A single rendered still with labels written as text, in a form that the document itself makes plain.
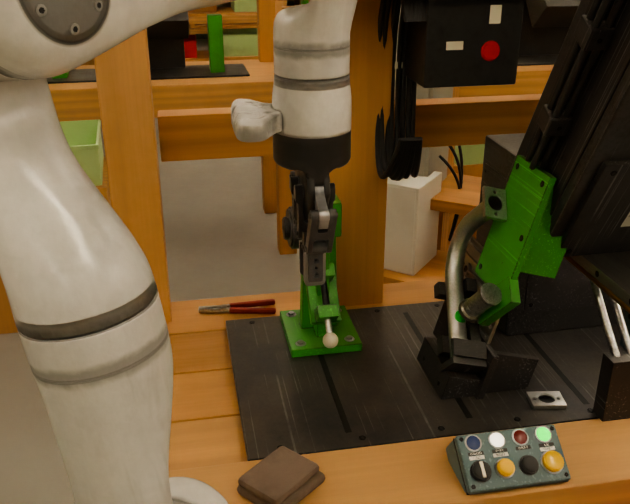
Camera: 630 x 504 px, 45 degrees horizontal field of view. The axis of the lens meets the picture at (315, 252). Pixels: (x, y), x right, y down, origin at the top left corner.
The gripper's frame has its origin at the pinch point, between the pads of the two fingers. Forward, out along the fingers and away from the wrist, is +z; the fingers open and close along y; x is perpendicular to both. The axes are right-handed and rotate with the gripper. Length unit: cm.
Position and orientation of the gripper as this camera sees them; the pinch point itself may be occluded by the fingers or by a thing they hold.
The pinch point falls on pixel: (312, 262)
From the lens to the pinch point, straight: 78.2
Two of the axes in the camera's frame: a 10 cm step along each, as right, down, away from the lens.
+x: -9.8, 0.7, -1.7
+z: 0.0, 9.1, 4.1
